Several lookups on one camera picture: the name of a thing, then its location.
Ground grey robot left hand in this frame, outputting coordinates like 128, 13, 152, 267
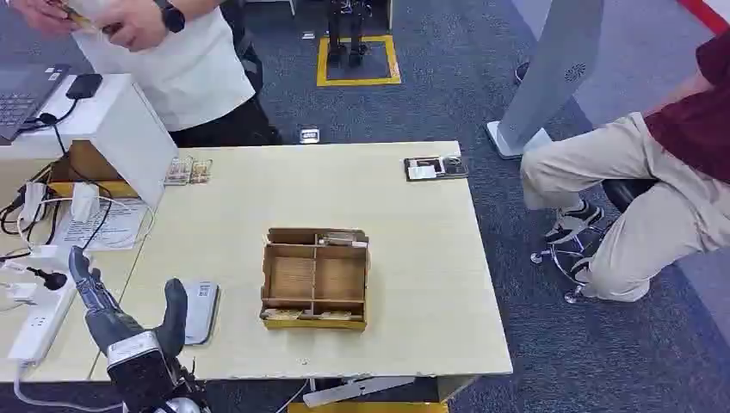
68, 246, 189, 361

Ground white power strip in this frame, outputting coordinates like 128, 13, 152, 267
6, 283, 78, 367

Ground black plug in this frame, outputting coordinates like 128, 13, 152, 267
27, 266, 69, 293

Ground white flat card reader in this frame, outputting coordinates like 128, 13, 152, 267
181, 279, 221, 347

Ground printed paper sheet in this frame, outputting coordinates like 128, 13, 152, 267
50, 197, 153, 252

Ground white charger block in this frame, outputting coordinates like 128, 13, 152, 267
19, 182, 48, 225
71, 182, 102, 224

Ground yellow brown cardboard box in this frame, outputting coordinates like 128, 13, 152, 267
47, 139, 139, 200

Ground printed card on desk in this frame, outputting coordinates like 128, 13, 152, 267
189, 159, 213, 185
164, 157, 195, 187

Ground white desk riser shelf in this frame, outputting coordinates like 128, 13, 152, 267
0, 73, 180, 210

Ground wooden compartment card box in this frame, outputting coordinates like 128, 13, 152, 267
260, 227, 371, 332

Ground black power adapter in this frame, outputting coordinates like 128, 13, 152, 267
65, 72, 104, 102

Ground grey laptop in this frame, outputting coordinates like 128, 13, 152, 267
0, 64, 72, 143

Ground card stack with white edge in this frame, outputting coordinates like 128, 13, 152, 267
318, 231, 369, 250

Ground standing person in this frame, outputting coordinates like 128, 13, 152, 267
0, 0, 282, 149

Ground yellow bar under desk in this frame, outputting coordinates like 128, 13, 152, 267
287, 401, 450, 413

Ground black wristwatch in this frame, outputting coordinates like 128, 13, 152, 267
153, 0, 187, 34

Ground black desk socket panel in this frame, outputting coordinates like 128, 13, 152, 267
404, 155, 470, 183

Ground black robot legs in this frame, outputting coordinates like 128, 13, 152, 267
325, 0, 373, 68

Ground white floor stand column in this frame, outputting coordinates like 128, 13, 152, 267
486, 0, 606, 161

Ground black swivel stool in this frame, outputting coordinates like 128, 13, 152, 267
530, 178, 659, 305

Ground seated person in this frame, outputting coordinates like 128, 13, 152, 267
520, 28, 730, 304

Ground white cable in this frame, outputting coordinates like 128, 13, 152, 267
15, 195, 157, 252

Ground black cable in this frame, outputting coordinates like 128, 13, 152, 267
0, 97, 115, 252

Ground white under-desk bracket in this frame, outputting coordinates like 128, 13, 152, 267
302, 376, 418, 410

